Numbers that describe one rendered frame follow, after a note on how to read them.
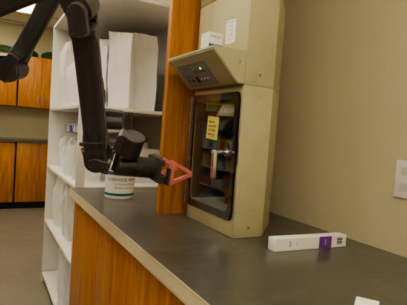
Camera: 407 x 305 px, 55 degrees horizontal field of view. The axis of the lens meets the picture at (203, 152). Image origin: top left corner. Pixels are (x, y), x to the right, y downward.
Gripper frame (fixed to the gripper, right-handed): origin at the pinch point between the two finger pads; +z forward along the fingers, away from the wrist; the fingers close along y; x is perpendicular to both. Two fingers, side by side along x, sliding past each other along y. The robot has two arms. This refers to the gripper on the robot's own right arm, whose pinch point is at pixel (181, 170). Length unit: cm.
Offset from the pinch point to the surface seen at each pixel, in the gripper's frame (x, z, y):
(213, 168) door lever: -1.4, 10.9, 1.2
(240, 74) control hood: -30.5, 13.4, -1.3
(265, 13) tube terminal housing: -51, 19, 0
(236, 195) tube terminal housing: 5.4, 17.6, -3.7
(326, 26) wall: -57, 56, 13
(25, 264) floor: 133, -13, 255
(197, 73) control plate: -30.3, 7.8, 16.8
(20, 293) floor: 129, -19, 193
